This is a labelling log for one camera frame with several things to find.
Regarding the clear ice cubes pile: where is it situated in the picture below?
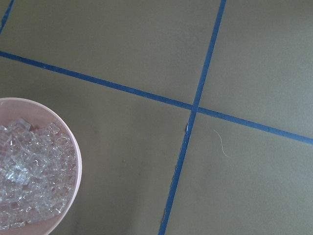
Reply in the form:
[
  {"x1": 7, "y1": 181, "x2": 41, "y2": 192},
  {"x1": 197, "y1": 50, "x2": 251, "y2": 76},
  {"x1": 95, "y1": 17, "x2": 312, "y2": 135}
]
[{"x1": 0, "y1": 118, "x2": 77, "y2": 231}]

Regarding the pink bowl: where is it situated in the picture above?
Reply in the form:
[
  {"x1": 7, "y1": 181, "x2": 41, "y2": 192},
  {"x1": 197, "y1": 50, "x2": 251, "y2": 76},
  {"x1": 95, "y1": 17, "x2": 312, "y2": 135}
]
[{"x1": 0, "y1": 97, "x2": 82, "y2": 235}]

